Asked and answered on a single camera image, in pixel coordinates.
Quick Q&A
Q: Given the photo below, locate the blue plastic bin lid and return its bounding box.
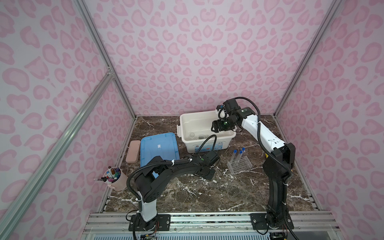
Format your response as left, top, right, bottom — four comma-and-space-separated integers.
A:
140, 133, 180, 167

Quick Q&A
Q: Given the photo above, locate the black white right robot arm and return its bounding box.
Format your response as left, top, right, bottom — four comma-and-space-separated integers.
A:
211, 97, 298, 240

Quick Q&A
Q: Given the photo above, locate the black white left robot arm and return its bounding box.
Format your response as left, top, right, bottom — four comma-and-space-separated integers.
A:
126, 147, 220, 233

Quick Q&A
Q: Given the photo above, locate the white plastic storage bin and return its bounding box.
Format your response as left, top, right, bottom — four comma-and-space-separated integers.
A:
177, 110, 236, 154

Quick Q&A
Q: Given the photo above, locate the clear test tube rack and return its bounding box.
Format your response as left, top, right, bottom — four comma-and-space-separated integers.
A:
227, 156, 253, 174

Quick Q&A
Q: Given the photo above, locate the pink pencil case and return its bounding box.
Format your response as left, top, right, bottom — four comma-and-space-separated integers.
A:
126, 140, 141, 164

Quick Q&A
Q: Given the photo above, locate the pink pen holder cup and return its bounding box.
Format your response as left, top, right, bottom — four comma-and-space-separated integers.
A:
94, 166, 128, 191

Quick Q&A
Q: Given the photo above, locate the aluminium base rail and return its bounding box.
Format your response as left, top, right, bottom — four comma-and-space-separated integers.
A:
81, 211, 344, 240

